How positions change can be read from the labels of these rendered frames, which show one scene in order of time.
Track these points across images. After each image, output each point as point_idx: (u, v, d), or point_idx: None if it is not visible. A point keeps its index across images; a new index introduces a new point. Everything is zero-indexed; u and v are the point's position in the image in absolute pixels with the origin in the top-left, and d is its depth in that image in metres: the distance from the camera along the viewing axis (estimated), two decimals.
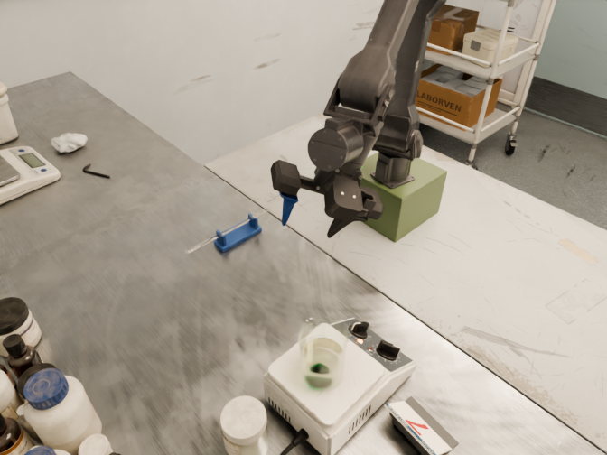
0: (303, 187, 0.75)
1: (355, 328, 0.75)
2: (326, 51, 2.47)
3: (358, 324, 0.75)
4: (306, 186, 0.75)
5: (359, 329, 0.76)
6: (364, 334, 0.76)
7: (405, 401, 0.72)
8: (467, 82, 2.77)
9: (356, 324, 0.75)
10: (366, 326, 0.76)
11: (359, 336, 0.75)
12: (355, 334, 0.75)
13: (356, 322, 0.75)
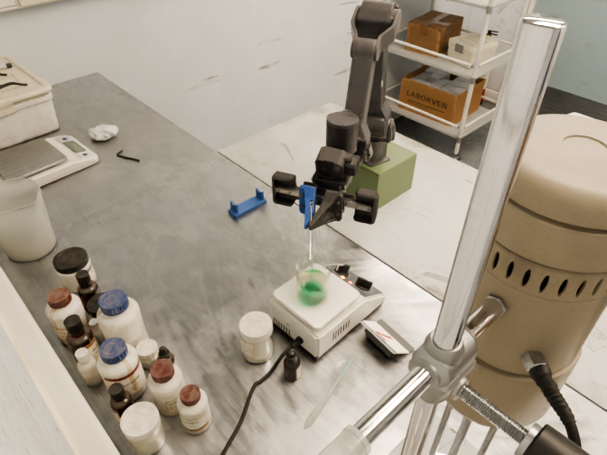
0: (321, 187, 0.83)
1: (339, 268, 0.98)
2: (322, 54, 2.70)
3: (340, 265, 0.98)
4: (323, 190, 0.83)
5: (342, 270, 0.99)
6: (346, 273, 0.99)
7: (376, 321, 0.96)
8: (452, 82, 3.00)
9: (340, 265, 0.98)
10: (348, 267, 1.00)
11: (341, 274, 0.98)
12: (339, 273, 0.98)
13: (340, 264, 0.98)
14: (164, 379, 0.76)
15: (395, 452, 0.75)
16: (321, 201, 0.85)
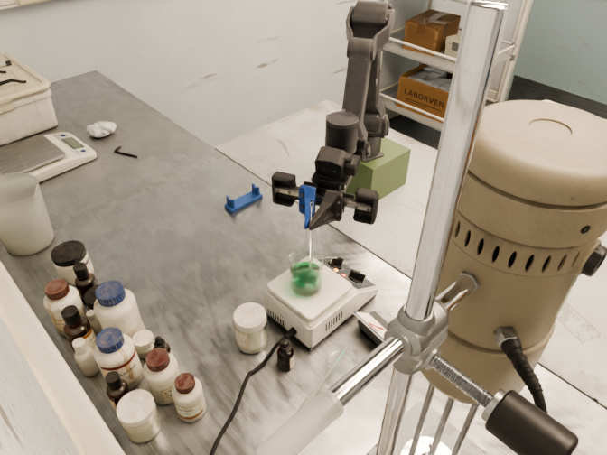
0: (320, 187, 0.83)
1: (332, 261, 1.00)
2: (321, 52, 2.72)
3: (334, 258, 1.00)
4: (323, 190, 0.84)
5: (336, 263, 1.01)
6: (340, 266, 1.01)
7: (368, 313, 0.97)
8: (450, 80, 3.02)
9: (333, 258, 1.00)
10: (341, 260, 1.01)
11: (335, 267, 1.00)
12: (332, 265, 1.00)
13: (333, 257, 1.00)
14: (160, 367, 0.77)
15: None
16: (321, 201, 0.85)
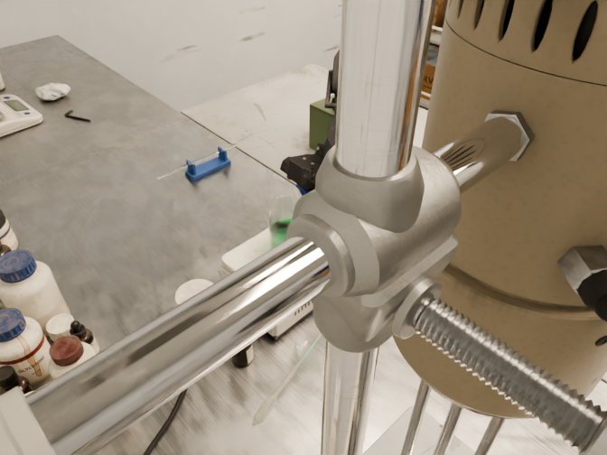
0: None
1: None
2: (312, 27, 2.53)
3: None
4: None
5: None
6: None
7: None
8: None
9: None
10: None
11: None
12: None
13: None
14: (68, 360, 0.58)
15: None
16: None
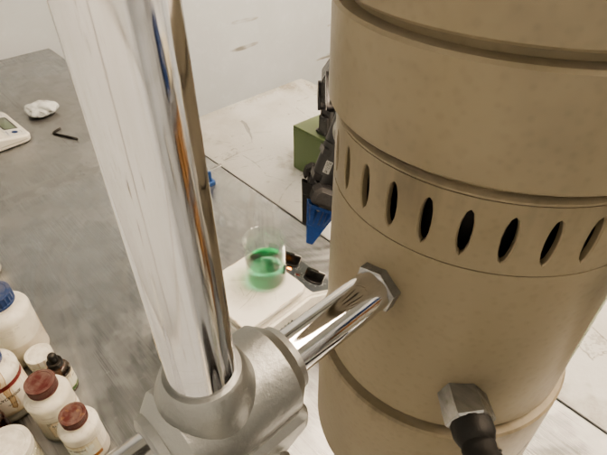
0: None
1: (299, 259, 0.83)
2: (304, 36, 2.54)
3: (299, 255, 0.83)
4: None
5: (292, 258, 0.83)
6: (287, 257, 0.84)
7: None
8: None
9: (300, 255, 0.83)
10: (287, 253, 0.83)
11: (294, 260, 0.84)
12: (296, 262, 0.84)
13: (299, 255, 0.83)
14: (42, 395, 0.59)
15: None
16: None
